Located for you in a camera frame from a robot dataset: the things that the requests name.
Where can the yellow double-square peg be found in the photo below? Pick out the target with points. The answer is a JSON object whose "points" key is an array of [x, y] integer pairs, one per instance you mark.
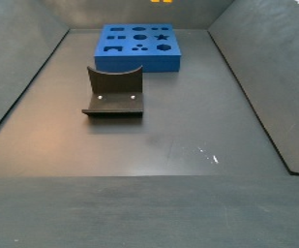
{"points": [[162, 1]]}

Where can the black curved holder stand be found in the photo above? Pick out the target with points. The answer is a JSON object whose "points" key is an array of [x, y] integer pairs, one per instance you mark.
{"points": [[118, 93]]}

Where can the blue shape-sorting block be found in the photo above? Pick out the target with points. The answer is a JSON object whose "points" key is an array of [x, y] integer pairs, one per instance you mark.
{"points": [[137, 45]]}

